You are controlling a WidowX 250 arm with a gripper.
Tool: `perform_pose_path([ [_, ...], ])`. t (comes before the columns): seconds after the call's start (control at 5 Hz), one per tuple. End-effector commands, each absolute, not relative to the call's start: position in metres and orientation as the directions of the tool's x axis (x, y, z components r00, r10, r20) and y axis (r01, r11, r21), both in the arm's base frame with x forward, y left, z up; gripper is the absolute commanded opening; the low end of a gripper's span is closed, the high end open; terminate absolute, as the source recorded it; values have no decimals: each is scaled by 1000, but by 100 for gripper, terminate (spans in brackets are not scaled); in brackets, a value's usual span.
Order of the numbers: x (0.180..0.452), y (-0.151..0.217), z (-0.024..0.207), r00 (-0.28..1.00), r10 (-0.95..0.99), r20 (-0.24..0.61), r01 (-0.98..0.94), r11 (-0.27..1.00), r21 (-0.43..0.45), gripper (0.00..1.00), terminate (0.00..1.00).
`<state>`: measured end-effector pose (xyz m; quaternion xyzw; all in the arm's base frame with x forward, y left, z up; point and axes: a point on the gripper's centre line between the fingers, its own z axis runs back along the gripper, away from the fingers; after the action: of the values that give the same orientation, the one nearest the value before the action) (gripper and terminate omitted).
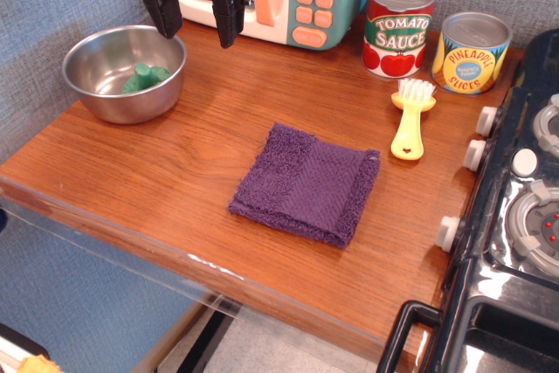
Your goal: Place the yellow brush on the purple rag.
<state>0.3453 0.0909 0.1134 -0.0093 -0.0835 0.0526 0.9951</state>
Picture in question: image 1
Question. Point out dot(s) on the yellow toy dish brush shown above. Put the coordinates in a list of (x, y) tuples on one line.
[(413, 97)]

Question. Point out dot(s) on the purple folded rag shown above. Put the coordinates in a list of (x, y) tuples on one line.
[(302, 185)]

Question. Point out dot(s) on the green toy vegetable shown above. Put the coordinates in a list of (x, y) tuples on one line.
[(145, 77)]

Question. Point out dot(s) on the stainless steel bowl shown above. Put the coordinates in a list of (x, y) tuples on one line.
[(98, 68)]

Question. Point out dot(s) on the tomato sauce can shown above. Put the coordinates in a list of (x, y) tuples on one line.
[(395, 36)]

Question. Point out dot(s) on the pineapple slices can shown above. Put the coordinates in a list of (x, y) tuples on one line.
[(471, 50)]

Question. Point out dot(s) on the grey stove knob upper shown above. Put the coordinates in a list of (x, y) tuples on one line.
[(486, 120)]

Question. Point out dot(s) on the grey stove knob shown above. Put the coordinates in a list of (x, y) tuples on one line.
[(447, 231), (486, 120), (474, 154)]

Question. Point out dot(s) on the grey stove knob middle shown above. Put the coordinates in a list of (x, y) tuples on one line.
[(474, 154)]

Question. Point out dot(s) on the grey stove knob lower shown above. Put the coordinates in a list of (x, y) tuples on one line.
[(447, 231)]

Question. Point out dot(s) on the black toy stove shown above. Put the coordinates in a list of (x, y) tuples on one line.
[(500, 289)]

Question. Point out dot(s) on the black oven door handle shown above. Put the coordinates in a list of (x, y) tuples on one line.
[(410, 313)]

